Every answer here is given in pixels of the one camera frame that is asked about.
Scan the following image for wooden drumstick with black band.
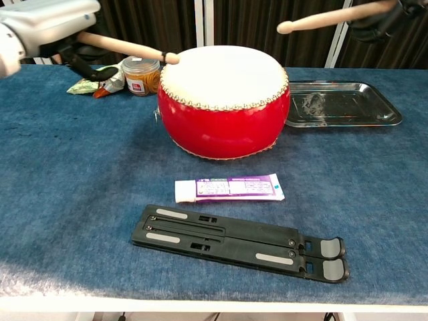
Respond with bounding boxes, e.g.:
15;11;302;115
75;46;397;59
77;31;181;65

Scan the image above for purple and white toothpaste tube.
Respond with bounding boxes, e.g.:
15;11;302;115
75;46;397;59
174;173;286;205

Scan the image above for red drum with white skin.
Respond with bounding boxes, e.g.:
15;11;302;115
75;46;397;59
154;45;292;162

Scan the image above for blue table cloth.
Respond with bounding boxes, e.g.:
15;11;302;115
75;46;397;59
0;63;428;299

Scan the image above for rectangular stainless steel tray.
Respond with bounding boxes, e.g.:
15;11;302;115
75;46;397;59
284;80;403;130

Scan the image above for clear jar of rubber bands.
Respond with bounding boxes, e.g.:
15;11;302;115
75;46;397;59
121;55;162;98

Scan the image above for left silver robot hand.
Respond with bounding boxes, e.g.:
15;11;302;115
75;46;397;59
0;0;120;82

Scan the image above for plain wooden drumstick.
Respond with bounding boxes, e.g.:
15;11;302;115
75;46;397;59
276;0;402;35

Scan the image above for dark brown pleated curtain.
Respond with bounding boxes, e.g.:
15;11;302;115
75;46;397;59
213;0;345;68
335;0;428;70
75;0;198;66

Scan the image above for folded black laptop stand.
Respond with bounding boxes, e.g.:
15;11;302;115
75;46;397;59
130;204;351;285

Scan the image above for green and orange snack packet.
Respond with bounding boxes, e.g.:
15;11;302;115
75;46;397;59
66;62;140;100

